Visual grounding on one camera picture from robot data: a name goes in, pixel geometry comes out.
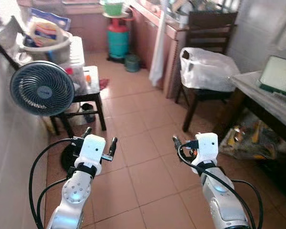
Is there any dark wooden side table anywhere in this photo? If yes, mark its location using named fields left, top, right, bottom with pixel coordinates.
left=50, top=65, right=107, bottom=137

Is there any red cloth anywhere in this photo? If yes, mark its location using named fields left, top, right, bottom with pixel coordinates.
left=99, top=78, right=111, bottom=91

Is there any printed clear plastic bag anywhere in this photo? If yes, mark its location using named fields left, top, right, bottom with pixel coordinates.
left=218, top=125, right=286, bottom=160

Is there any dark blue standing fan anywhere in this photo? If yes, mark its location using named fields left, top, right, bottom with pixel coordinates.
left=10, top=61, right=86, bottom=172

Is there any white plastic shopping bag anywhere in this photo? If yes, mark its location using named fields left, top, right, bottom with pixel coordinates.
left=180, top=47, right=240, bottom=93

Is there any small teal pot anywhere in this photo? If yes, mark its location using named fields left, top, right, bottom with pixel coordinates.
left=124, top=54, right=141, bottom=73

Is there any white hanging cloth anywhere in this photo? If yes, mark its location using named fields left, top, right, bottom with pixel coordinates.
left=149, top=0, right=170, bottom=88

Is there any grey plastic basin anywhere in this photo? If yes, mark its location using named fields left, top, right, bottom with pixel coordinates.
left=18, top=31, right=73, bottom=65

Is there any dark wooden marbled table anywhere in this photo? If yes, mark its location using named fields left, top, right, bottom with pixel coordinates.
left=227, top=71, right=286, bottom=149

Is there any teal gas cylinder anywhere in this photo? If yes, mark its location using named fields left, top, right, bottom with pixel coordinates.
left=107, top=18, right=131, bottom=61

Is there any green white tray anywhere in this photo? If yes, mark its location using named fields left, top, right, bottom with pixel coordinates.
left=258, top=55, right=286, bottom=99

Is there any pink kitchen counter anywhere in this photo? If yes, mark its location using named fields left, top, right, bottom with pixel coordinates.
left=129, top=0, right=189, bottom=99

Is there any blue white printed bag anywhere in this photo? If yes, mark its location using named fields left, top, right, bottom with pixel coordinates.
left=25, top=8, right=72, bottom=47

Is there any dark wooden chair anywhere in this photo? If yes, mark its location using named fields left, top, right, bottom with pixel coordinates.
left=175, top=11, right=239, bottom=133

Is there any grey plastic bag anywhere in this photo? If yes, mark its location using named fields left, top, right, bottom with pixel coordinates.
left=0, top=17, right=25, bottom=51

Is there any cluttered dish rack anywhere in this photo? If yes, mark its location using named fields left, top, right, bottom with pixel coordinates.
left=164, top=0, right=241, bottom=27

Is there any green plastic bowl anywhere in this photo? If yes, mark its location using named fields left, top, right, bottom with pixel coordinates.
left=100, top=0, right=125, bottom=16

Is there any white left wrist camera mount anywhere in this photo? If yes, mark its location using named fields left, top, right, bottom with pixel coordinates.
left=76, top=134, right=107, bottom=167

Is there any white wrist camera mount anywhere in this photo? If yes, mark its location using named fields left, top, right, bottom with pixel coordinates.
left=76, top=134, right=107, bottom=167
left=194, top=133, right=219, bottom=166

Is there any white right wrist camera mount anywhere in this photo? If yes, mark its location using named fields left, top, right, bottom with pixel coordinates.
left=194, top=133, right=219, bottom=166

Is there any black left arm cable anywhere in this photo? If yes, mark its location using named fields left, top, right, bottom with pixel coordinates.
left=30, top=137, right=73, bottom=229
left=37, top=177, right=67, bottom=229

